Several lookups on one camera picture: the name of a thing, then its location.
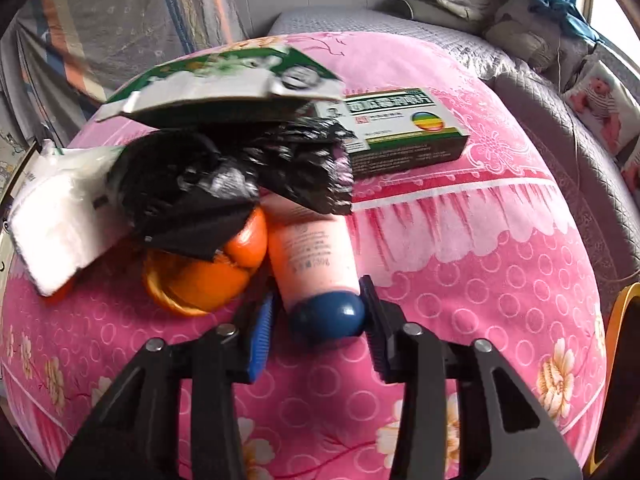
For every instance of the baby print pillow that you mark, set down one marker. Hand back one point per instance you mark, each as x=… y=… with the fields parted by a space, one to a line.
x=600 y=100
x=632 y=167

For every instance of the pink floral blanket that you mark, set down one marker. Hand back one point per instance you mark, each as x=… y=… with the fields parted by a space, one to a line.
x=450 y=285

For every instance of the torn green and white packet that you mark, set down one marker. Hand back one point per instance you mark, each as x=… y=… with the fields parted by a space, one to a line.
x=210 y=85

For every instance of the pink tube with blue cap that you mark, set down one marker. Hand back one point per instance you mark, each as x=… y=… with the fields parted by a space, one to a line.
x=315 y=260

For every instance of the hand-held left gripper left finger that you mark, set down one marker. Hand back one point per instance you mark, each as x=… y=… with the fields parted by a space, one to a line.
x=260 y=335

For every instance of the grey quilted bed cover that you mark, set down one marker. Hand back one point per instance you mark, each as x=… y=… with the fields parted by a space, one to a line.
x=540 y=110

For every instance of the white tissue pack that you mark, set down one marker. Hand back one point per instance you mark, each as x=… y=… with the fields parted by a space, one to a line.
x=55 y=220

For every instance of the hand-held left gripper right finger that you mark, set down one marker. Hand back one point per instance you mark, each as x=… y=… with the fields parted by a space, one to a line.
x=375 y=330

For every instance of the black plastic bag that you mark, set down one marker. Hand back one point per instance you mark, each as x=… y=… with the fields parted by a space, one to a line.
x=200 y=170

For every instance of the green medicine box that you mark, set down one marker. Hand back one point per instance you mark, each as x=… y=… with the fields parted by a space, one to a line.
x=400 y=130

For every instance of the beige cloth bundle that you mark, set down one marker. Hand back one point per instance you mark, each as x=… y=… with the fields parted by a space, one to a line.
x=520 y=30

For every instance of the patterned sheer curtain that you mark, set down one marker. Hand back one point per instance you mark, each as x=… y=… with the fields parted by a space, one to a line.
x=125 y=20

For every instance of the grey folded cloth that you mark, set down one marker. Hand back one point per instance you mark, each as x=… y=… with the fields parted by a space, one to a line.
x=425 y=12

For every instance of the yellow framed object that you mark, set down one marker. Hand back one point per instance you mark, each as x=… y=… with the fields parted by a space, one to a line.
x=617 y=320

